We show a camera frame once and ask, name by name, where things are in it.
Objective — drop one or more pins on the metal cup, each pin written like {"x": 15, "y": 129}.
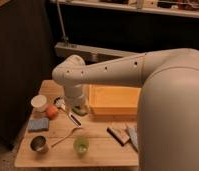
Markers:
{"x": 39, "y": 144}

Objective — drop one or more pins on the grey folded cloth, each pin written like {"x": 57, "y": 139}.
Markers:
{"x": 133, "y": 137}

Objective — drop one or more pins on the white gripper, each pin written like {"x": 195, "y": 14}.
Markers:
{"x": 74, "y": 95}

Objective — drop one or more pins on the wooden shelf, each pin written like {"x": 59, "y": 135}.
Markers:
{"x": 143, "y": 6}

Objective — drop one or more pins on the blue sponge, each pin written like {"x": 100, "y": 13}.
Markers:
{"x": 37, "y": 125}

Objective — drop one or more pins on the wooden spoon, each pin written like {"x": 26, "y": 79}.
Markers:
{"x": 66, "y": 136}

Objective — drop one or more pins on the green plate with grapes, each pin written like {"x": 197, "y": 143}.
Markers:
{"x": 79, "y": 111}

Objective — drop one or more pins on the orange fruit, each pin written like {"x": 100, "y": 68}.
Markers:
{"x": 51, "y": 111}

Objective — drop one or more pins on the brown chocolate bar packet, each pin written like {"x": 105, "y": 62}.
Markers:
{"x": 119, "y": 135}

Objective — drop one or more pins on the grey metal beam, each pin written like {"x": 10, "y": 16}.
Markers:
{"x": 89, "y": 53}

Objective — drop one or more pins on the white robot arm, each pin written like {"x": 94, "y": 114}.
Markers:
{"x": 168, "y": 108}

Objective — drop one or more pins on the metal pole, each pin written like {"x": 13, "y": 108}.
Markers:
{"x": 65, "y": 37}

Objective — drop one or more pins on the white cup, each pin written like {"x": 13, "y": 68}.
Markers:
{"x": 39, "y": 102}

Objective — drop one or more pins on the yellow plastic tray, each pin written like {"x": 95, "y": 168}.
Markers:
{"x": 113, "y": 100}

